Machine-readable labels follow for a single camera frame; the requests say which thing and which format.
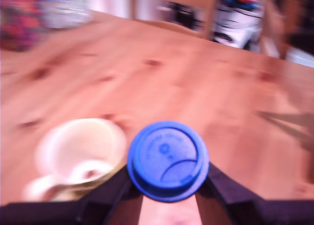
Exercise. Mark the printed green ceramic mug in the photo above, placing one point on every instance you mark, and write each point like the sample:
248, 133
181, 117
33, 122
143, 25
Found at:
81, 151

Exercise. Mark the wooden chair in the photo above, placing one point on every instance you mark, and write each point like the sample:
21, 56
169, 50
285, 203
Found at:
273, 23
209, 16

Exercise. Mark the large clear water bottle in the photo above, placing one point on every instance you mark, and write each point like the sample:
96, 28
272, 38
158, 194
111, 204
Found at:
66, 7

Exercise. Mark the floral tissue box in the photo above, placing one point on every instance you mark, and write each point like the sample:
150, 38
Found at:
19, 18

